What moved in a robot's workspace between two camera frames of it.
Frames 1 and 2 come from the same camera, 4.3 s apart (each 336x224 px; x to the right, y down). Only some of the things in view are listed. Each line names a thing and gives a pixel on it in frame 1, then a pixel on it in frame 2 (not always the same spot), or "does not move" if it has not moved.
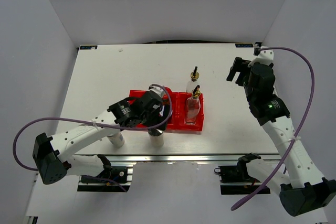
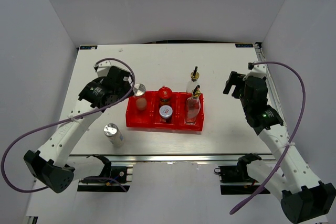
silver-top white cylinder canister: [156, 138] → [139, 89]
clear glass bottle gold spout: [193, 106] does not move
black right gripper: [239, 65] → [234, 79]
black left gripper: [158, 119] → [125, 90]
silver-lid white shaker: [117, 139] does not move
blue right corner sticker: [244, 45] does not move
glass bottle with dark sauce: [192, 84] does not move
